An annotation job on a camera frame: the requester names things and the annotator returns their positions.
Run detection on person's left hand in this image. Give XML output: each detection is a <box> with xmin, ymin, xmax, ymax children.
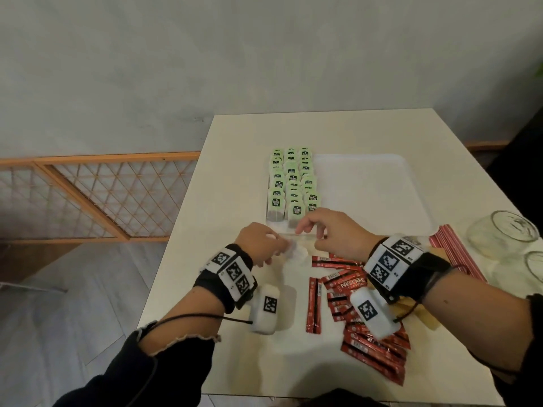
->
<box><xmin>234</xmin><ymin>222</ymin><xmax>294</xmax><ymax>267</ymax></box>

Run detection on person's right hand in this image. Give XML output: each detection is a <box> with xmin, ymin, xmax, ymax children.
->
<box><xmin>295</xmin><ymin>207</ymin><xmax>387</xmax><ymax>263</ymax></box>

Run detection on white tray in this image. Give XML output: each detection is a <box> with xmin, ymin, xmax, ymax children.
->
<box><xmin>265</xmin><ymin>153</ymin><xmax>440</xmax><ymax>239</ymax></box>

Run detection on rows of laid tea bags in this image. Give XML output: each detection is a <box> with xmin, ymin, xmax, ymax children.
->
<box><xmin>266</xmin><ymin>148</ymin><xmax>322</xmax><ymax>230</ymax></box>

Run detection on pile of brown sugar packets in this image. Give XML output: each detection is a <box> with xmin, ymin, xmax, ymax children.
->
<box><xmin>390</xmin><ymin>245</ymin><xmax>446</xmax><ymax>331</ymax></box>

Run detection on red stirrer sticks bundle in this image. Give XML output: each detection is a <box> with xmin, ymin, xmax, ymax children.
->
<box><xmin>428</xmin><ymin>224</ymin><xmax>488</xmax><ymax>283</ymax></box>

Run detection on pile of red coffee sachets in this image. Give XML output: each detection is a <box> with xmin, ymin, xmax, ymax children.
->
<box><xmin>306</xmin><ymin>252</ymin><xmax>411</xmax><ymax>386</ymax></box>

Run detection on person's left forearm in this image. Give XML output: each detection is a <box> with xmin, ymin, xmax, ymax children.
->
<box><xmin>137</xmin><ymin>285</ymin><xmax>226</xmax><ymax>357</ymax></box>

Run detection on person's right forearm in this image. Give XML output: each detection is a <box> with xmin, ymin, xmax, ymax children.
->
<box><xmin>424</xmin><ymin>271</ymin><xmax>533</xmax><ymax>374</ymax></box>

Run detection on person's black top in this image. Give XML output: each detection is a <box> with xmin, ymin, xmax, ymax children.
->
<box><xmin>53</xmin><ymin>294</ymin><xmax>543</xmax><ymax>407</ymax></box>

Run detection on black left wristband marker tags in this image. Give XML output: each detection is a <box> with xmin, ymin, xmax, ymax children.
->
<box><xmin>193</xmin><ymin>243</ymin><xmax>258</xmax><ymax>315</ymax></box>

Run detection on clear glass jar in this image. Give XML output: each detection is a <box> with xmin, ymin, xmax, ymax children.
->
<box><xmin>524</xmin><ymin>249</ymin><xmax>543</xmax><ymax>284</ymax></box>
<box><xmin>466</xmin><ymin>210</ymin><xmax>540</xmax><ymax>257</ymax></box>

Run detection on wooden lattice screen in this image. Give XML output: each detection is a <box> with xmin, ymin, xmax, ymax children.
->
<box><xmin>0</xmin><ymin>151</ymin><xmax>201</xmax><ymax>244</ymax></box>

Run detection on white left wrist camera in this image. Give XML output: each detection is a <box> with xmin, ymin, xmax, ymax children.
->
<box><xmin>249</xmin><ymin>283</ymin><xmax>281</xmax><ymax>335</ymax></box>

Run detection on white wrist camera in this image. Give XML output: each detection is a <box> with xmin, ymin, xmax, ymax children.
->
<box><xmin>350</xmin><ymin>288</ymin><xmax>402</xmax><ymax>340</ymax></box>
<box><xmin>249</xmin><ymin>283</ymin><xmax>281</xmax><ymax>335</ymax></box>

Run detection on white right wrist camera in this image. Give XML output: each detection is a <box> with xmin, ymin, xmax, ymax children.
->
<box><xmin>350</xmin><ymin>288</ymin><xmax>402</xmax><ymax>340</ymax></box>

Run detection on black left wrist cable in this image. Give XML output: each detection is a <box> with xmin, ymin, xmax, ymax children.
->
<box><xmin>137</xmin><ymin>313</ymin><xmax>254</xmax><ymax>342</ymax></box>

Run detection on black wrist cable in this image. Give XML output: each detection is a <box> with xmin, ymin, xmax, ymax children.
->
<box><xmin>137</xmin><ymin>313</ymin><xmax>254</xmax><ymax>342</ymax></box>
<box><xmin>392</xmin><ymin>265</ymin><xmax>518</xmax><ymax>376</ymax></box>

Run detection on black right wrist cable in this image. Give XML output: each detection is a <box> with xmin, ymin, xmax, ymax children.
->
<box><xmin>392</xmin><ymin>265</ymin><xmax>518</xmax><ymax>376</ymax></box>

